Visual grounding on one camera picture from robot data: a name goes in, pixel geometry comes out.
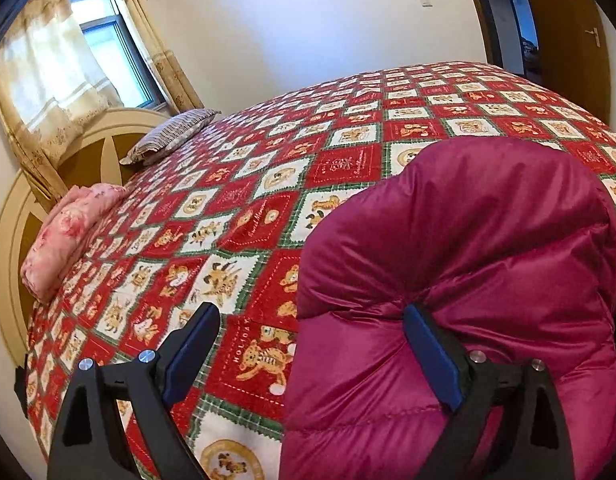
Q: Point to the cream wooden headboard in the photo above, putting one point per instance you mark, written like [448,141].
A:
[88,155]

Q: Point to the window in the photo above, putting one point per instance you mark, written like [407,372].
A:
[115,45]

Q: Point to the sheer beige curtain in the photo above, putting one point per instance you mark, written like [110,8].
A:
[43,70]

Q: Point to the pink folded blanket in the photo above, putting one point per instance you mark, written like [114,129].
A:
[68,240]

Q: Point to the brown wooden door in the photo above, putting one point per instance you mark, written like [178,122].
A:
[568,50]

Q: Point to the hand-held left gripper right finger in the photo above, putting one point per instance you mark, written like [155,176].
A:
[434,357]

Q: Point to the beige patterned curtain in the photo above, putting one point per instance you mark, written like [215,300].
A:
[158,45]

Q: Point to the magenta down jacket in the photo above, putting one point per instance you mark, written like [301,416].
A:
[478,240]

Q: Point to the brown door frame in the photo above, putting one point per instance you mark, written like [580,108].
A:
[488,20]

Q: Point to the striped pillow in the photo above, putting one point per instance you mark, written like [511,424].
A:
[170,135]

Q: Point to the red printed quilt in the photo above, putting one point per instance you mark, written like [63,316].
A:
[238,210]

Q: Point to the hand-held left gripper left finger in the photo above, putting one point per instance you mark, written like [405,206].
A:
[192,355]

